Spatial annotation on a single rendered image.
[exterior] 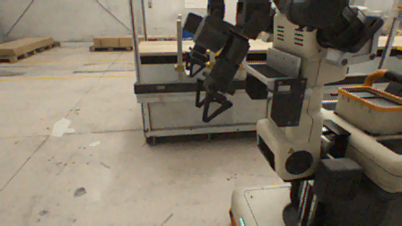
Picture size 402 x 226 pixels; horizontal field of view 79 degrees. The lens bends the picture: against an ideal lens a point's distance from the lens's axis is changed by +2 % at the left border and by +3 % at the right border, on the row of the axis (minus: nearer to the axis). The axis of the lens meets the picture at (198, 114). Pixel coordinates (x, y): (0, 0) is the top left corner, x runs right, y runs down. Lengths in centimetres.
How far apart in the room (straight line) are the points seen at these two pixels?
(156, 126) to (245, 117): 88
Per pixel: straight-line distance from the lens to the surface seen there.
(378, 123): 106
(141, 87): 191
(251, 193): 146
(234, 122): 242
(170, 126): 233
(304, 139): 91
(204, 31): 54
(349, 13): 67
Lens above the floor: 124
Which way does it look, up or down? 24 degrees down
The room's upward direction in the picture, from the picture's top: straight up
